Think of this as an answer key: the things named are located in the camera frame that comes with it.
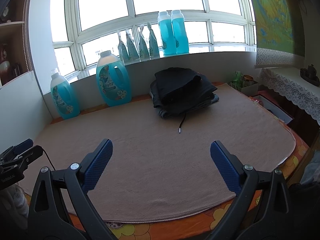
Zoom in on black pants pink waistband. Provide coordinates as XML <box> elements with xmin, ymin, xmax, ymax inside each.
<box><xmin>150</xmin><ymin>67</ymin><xmax>203</xmax><ymax>109</ymax></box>

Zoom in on left white gloved hand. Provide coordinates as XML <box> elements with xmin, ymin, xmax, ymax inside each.
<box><xmin>1</xmin><ymin>183</ymin><xmax>29</xmax><ymax>219</ymax></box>

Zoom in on orange floral bed sheet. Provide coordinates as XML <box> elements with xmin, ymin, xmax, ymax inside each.
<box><xmin>22</xmin><ymin>81</ymin><xmax>310</xmax><ymax>240</ymax></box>

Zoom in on small blue detergent jug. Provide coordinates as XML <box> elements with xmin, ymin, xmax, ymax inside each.
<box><xmin>50</xmin><ymin>69</ymin><xmax>80</xmax><ymax>120</ymax></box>

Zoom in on red white ceramic jar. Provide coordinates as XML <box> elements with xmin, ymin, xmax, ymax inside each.
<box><xmin>0</xmin><ymin>43</ymin><xmax>12</xmax><ymax>83</ymax></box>

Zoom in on beige towel mat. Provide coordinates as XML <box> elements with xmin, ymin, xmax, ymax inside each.
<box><xmin>19</xmin><ymin>82</ymin><xmax>297</xmax><ymax>224</ymax></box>

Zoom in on large blue detergent jug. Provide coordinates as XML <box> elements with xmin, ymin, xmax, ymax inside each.
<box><xmin>96</xmin><ymin>50</ymin><xmax>132</xmax><ymax>107</ymax></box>

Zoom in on white box with tins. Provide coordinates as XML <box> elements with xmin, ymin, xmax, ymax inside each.
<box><xmin>228</xmin><ymin>71</ymin><xmax>259</xmax><ymax>96</ymax></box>

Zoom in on white lace tablecloth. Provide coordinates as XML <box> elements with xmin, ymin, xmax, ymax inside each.
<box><xmin>259</xmin><ymin>67</ymin><xmax>319</xmax><ymax>122</ymax></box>

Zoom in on folded dark navy pants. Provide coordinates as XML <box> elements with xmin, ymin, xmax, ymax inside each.
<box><xmin>197</xmin><ymin>74</ymin><xmax>219</xmax><ymax>108</ymax></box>

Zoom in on folded grey pants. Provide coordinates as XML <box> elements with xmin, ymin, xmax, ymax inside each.
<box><xmin>155</xmin><ymin>93</ymin><xmax>220</xmax><ymax>134</ymax></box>

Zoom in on dark ornament on table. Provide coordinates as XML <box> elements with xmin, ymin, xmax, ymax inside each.
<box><xmin>300</xmin><ymin>64</ymin><xmax>320</xmax><ymax>87</ymax></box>

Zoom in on refill pouch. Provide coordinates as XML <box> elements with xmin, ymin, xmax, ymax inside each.
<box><xmin>139</xmin><ymin>24</ymin><xmax>150</xmax><ymax>61</ymax></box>
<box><xmin>126</xmin><ymin>29</ymin><xmax>139</xmax><ymax>61</ymax></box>
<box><xmin>147</xmin><ymin>22</ymin><xmax>159</xmax><ymax>59</ymax></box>
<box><xmin>117</xmin><ymin>32</ymin><xmax>129</xmax><ymax>64</ymax></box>

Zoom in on wooden shelf cabinet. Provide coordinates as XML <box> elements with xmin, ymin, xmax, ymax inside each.
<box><xmin>1</xmin><ymin>0</ymin><xmax>33</xmax><ymax>84</ymax></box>

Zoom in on landscape painting scroll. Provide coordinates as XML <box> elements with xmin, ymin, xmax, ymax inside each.
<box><xmin>251</xmin><ymin>0</ymin><xmax>305</xmax><ymax>68</ymax></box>

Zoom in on left tall blue bottle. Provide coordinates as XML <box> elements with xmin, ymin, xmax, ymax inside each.
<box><xmin>158</xmin><ymin>11</ymin><xmax>176</xmax><ymax>56</ymax></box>

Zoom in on tall blue bottle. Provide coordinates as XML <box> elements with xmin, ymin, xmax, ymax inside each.
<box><xmin>158</xmin><ymin>11</ymin><xmax>176</xmax><ymax>56</ymax></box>
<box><xmin>171</xmin><ymin>10</ymin><xmax>189</xmax><ymax>54</ymax></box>

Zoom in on right tall blue bottle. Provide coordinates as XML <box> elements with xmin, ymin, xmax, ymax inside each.
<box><xmin>171</xmin><ymin>10</ymin><xmax>189</xmax><ymax>54</ymax></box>

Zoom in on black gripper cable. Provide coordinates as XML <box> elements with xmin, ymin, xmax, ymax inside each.
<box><xmin>41</xmin><ymin>148</ymin><xmax>57</xmax><ymax>172</ymax></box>

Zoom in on white window frame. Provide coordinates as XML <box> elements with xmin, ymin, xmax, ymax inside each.
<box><xmin>50</xmin><ymin>0</ymin><xmax>257</xmax><ymax>76</ymax></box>

